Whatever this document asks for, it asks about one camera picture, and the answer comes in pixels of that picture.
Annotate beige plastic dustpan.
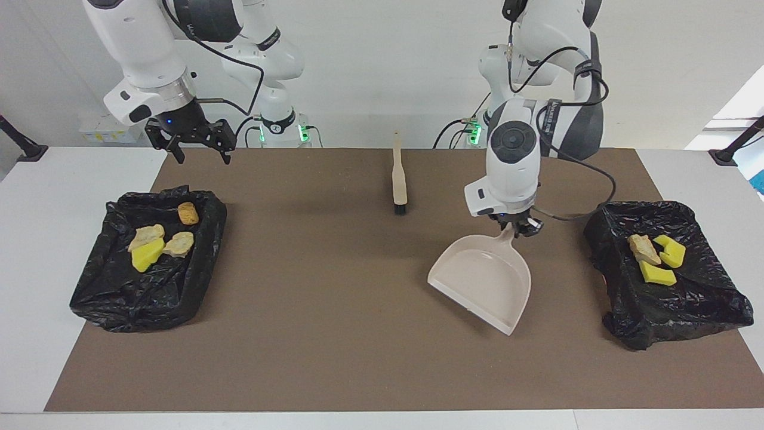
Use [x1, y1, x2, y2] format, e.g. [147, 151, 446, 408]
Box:
[427, 223, 532, 337]

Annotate pale angular sponge chunk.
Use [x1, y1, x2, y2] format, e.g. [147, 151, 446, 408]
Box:
[128, 224, 165, 252]

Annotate pale oval sponge chunk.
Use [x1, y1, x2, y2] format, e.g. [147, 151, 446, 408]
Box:
[162, 231, 195, 258]

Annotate large yellow sponge piece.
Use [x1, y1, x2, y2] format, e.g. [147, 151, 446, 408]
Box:
[131, 238, 166, 274]

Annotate beige hand brush black bristles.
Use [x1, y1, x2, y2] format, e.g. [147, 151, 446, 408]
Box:
[391, 132, 409, 216]

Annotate pale tan sponge chunk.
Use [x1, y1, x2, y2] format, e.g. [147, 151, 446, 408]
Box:
[627, 234, 663, 267]

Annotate small yellow sponge piece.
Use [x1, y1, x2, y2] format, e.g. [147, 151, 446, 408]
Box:
[639, 261, 678, 287]

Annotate yellow green sponge piece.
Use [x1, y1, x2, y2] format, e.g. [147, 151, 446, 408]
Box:
[652, 234, 688, 269]

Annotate black bag lined bin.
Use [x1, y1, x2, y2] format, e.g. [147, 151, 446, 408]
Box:
[584, 200, 754, 351]
[69, 185, 228, 333]

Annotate small white box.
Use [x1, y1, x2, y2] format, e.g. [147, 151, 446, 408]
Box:
[98, 116, 147, 144]

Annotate brown table mat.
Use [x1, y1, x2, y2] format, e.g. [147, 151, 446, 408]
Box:
[44, 148, 764, 413]

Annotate black base cable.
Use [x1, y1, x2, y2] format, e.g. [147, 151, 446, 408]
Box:
[235, 115, 263, 148]
[434, 93, 491, 149]

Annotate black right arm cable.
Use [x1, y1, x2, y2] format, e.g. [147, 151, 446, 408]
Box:
[161, 0, 266, 118]

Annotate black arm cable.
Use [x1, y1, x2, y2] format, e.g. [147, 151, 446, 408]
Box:
[161, 0, 266, 118]
[506, 18, 617, 222]

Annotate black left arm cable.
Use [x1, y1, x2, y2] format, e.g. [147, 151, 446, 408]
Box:
[506, 18, 617, 222]

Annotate black camera stand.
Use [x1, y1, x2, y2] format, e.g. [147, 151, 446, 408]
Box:
[708, 116, 764, 167]
[0, 115, 49, 162]

